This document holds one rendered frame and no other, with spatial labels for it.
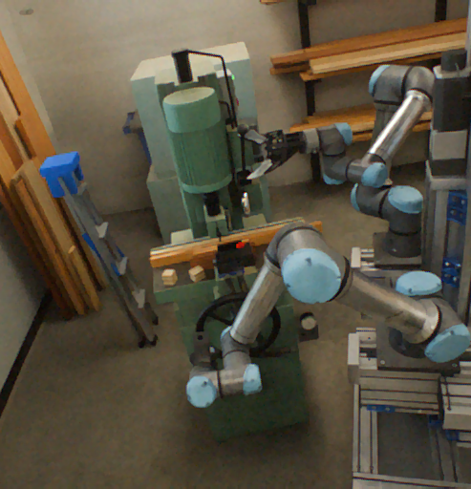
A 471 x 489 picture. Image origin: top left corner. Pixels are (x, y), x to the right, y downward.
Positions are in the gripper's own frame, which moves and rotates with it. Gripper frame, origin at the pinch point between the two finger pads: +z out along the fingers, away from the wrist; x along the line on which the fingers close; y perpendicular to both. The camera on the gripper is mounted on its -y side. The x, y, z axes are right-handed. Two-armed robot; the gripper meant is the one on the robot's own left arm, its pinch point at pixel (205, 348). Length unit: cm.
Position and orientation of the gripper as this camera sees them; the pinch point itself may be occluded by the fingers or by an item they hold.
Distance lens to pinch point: 158.9
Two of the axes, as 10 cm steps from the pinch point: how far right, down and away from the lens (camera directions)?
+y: 1.6, 9.8, 0.8
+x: 9.9, -1.6, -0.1
